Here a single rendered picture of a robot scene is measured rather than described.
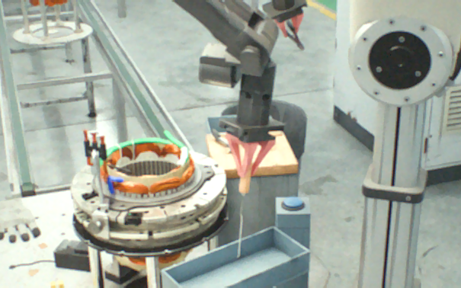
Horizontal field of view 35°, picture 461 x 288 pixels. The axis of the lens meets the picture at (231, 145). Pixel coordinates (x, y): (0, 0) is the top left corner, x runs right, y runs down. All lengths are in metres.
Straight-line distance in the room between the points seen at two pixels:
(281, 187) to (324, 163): 2.40
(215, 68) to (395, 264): 0.50
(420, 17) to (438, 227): 2.46
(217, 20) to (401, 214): 0.49
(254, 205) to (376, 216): 0.41
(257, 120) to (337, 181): 2.66
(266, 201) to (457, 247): 1.85
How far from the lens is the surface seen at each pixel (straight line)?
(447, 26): 1.16
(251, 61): 1.16
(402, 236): 1.37
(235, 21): 1.15
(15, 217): 2.06
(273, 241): 1.42
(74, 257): 1.81
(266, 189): 1.66
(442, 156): 3.85
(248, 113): 1.23
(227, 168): 1.62
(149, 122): 2.68
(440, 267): 3.27
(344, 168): 4.01
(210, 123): 1.90
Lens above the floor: 1.79
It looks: 25 degrees down
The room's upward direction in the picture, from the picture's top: 1 degrees counter-clockwise
